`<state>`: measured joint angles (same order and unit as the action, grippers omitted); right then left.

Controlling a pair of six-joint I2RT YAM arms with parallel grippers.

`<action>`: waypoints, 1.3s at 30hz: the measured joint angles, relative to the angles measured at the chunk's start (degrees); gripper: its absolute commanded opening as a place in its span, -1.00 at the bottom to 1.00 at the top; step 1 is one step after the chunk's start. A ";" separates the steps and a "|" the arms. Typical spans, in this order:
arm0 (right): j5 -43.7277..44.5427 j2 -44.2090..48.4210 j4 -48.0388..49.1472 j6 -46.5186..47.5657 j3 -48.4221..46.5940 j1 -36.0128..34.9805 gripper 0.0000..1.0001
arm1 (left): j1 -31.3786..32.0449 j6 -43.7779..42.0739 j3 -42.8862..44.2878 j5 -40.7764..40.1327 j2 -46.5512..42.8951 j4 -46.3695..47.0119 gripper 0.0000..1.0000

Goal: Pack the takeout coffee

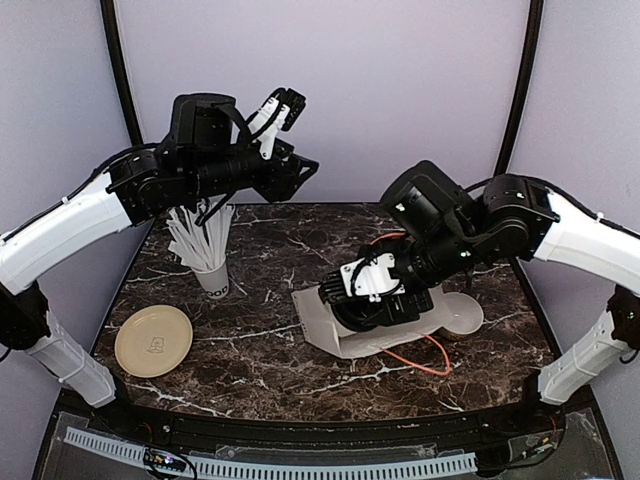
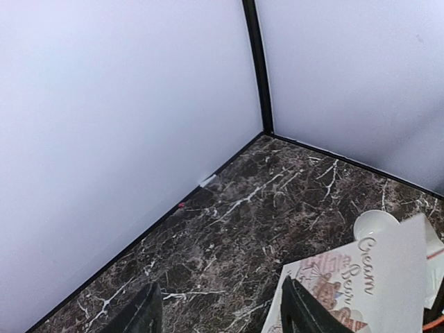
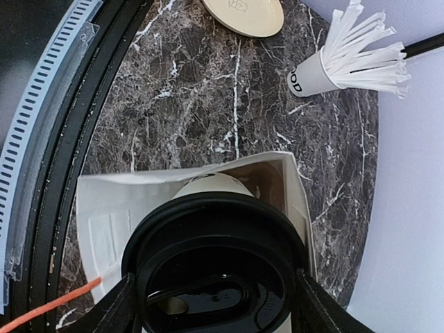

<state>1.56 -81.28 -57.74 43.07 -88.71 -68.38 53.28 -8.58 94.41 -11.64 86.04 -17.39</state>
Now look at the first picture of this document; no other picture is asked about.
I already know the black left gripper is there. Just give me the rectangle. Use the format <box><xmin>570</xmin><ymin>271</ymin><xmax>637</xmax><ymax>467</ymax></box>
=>
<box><xmin>186</xmin><ymin>128</ymin><xmax>319</xmax><ymax>201</ymax></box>

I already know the black plastic cup lid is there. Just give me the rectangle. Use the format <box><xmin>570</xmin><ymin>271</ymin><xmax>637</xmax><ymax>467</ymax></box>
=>
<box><xmin>331</xmin><ymin>300</ymin><xmax>389</xmax><ymax>332</ymax></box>

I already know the white cream bear paper bag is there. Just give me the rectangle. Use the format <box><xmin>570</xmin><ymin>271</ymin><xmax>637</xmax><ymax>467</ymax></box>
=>
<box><xmin>291</xmin><ymin>232</ymin><xmax>453</xmax><ymax>378</ymax></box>

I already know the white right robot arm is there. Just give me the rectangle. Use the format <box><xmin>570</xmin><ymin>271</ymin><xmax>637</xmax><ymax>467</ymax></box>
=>
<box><xmin>380</xmin><ymin>161</ymin><xmax>639</xmax><ymax>434</ymax></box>

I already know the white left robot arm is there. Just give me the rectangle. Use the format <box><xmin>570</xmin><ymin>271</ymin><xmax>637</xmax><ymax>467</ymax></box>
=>
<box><xmin>1</xmin><ymin>88</ymin><xmax>319</xmax><ymax>436</ymax></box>

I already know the white ceramic bowl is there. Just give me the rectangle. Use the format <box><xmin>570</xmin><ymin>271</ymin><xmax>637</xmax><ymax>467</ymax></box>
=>
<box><xmin>439</xmin><ymin>292</ymin><xmax>484</xmax><ymax>341</ymax></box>

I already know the white wrapped straws bundle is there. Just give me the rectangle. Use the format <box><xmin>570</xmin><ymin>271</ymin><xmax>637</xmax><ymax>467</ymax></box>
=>
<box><xmin>166</xmin><ymin>205</ymin><xmax>235</xmax><ymax>273</ymax></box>

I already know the white cup holding straws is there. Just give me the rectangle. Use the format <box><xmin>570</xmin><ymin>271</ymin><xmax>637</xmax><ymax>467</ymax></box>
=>
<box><xmin>193</xmin><ymin>263</ymin><xmax>230</xmax><ymax>300</ymax></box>

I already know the beige round plate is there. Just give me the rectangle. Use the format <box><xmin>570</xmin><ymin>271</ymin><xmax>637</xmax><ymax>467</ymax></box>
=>
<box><xmin>114</xmin><ymin>305</ymin><xmax>193</xmax><ymax>378</ymax></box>

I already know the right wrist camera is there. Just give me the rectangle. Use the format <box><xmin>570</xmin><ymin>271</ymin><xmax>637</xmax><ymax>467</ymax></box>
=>
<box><xmin>319</xmin><ymin>253</ymin><xmax>406</xmax><ymax>305</ymax></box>

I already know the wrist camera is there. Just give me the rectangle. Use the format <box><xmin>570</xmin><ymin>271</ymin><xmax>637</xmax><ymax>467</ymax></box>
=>
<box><xmin>248</xmin><ymin>87</ymin><xmax>307</xmax><ymax>160</ymax></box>
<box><xmin>319</xmin><ymin>253</ymin><xmax>406</xmax><ymax>305</ymax></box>

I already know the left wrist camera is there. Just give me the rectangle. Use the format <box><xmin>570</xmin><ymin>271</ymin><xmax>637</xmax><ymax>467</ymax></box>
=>
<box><xmin>248</xmin><ymin>87</ymin><xmax>307</xmax><ymax>160</ymax></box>

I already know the black front table rail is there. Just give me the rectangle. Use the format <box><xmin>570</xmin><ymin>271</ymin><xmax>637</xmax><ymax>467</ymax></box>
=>
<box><xmin>54</xmin><ymin>387</ymin><xmax>596</xmax><ymax>456</ymax></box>

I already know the black right frame post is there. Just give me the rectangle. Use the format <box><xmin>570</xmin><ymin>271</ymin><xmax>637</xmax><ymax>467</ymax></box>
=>
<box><xmin>493</xmin><ymin>0</ymin><xmax>545</xmax><ymax>176</ymax></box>

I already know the black frame post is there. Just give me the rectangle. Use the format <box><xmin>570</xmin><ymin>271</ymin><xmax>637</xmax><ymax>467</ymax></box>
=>
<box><xmin>493</xmin><ymin>0</ymin><xmax>545</xmax><ymax>176</ymax></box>
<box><xmin>99</xmin><ymin>0</ymin><xmax>144</xmax><ymax>146</ymax></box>

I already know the black left frame post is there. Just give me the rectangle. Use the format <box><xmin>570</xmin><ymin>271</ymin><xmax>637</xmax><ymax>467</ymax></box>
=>
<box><xmin>99</xmin><ymin>0</ymin><xmax>144</xmax><ymax>146</ymax></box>

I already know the white slotted cable duct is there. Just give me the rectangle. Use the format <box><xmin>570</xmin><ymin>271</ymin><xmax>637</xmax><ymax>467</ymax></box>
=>
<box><xmin>63</xmin><ymin>427</ymin><xmax>478</xmax><ymax>479</ymax></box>

